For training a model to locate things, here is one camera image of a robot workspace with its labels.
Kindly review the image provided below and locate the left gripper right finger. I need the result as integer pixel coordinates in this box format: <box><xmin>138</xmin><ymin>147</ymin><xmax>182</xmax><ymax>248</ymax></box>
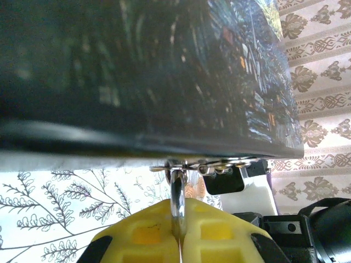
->
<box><xmin>179</xmin><ymin>196</ymin><xmax>291</xmax><ymax>263</ymax></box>

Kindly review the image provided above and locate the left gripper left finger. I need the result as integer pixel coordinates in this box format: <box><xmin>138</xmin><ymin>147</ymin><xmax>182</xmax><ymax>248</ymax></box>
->
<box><xmin>79</xmin><ymin>198</ymin><xmax>182</xmax><ymax>263</ymax></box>

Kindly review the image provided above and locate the starry night painted box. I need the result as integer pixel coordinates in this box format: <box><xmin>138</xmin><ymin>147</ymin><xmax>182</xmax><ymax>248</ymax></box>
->
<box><xmin>0</xmin><ymin>0</ymin><xmax>305</xmax><ymax>176</ymax></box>

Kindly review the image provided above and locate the floral patterned tablecloth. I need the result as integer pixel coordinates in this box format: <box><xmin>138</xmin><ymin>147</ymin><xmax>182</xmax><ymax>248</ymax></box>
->
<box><xmin>0</xmin><ymin>164</ymin><xmax>225</xmax><ymax>263</ymax></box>

